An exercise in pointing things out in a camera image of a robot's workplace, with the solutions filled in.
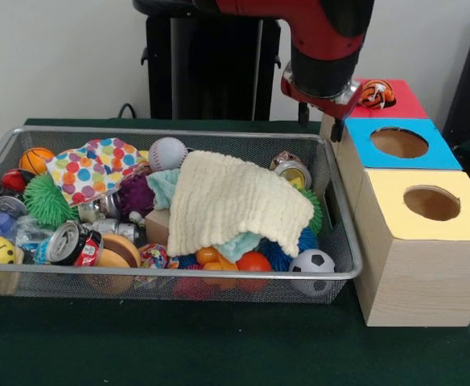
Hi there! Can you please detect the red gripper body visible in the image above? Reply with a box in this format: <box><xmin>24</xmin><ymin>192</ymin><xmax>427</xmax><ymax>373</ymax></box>
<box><xmin>280</xmin><ymin>78</ymin><xmax>365</xmax><ymax>121</ymax></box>

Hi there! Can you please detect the orange striped tiger plush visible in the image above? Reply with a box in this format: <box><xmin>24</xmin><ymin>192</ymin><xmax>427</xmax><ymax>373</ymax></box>
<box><xmin>357</xmin><ymin>79</ymin><xmax>397</xmax><ymax>110</ymax></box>

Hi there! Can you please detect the cream muslin cloth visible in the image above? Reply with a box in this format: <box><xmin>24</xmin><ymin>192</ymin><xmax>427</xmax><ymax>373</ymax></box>
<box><xmin>166</xmin><ymin>150</ymin><xmax>315</xmax><ymax>258</ymax></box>

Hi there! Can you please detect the light blue muslin cloth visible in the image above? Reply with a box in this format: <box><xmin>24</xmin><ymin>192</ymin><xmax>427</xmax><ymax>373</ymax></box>
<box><xmin>146</xmin><ymin>168</ymin><xmax>262</xmax><ymax>261</ymax></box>

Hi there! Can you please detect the polka dot cloth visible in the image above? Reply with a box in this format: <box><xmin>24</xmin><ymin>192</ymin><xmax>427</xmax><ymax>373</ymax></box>
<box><xmin>45</xmin><ymin>138</ymin><xmax>150</xmax><ymax>208</ymax></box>

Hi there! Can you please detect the plush hamburger toy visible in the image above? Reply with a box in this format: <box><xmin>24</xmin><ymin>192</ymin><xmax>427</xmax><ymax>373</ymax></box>
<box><xmin>96</xmin><ymin>232</ymin><xmax>142</xmax><ymax>269</ymax></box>

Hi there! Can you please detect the wooden box with three holes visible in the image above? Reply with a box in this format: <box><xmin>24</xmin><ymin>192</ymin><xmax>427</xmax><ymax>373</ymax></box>
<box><xmin>320</xmin><ymin>78</ymin><xmax>470</xmax><ymax>327</ymax></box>

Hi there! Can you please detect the shallow mesh bin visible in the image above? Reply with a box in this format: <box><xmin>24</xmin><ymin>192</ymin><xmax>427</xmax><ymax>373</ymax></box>
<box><xmin>0</xmin><ymin>125</ymin><xmax>364</xmax><ymax>306</ymax></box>

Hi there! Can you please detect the small soccer ball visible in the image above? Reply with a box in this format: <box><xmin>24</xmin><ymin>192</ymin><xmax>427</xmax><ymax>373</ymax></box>
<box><xmin>289</xmin><ymin>248</ymin><xmax>336</xmax><ymax>273</ymax></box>

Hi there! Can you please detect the white toy baseball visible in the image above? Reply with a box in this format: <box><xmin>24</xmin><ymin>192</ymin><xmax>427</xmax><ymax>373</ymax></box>
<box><xmin>148</xmin><ymin>137</ymin><xmax>189</xmax><ymax>172</ymax></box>

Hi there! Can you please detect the red soda can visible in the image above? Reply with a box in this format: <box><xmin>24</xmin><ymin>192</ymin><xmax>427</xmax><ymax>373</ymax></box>
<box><xmin>45</xmin><ymin>222</ymin><xmax>104</xmax><ymax>267</ymax></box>

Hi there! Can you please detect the green spiky ball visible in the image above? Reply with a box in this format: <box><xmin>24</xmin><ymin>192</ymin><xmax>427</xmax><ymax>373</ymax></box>
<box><xmin>23</xmin><ymin>173</ymin><xmax>79</xmax><ymax>224</ymax></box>

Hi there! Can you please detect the small orange basketball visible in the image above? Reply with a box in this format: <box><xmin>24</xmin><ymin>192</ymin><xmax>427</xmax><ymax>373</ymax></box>
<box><xmin>19</xmin><ymin>146</ymin><xmax>55</xmax><ymax>176</ymax></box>

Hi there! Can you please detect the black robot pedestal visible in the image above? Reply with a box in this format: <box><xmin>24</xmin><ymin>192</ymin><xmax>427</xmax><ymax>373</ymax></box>
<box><xmin>132</xmin><ymin>0</ymin><xmax>296</xmax><ymax>121</ymax></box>

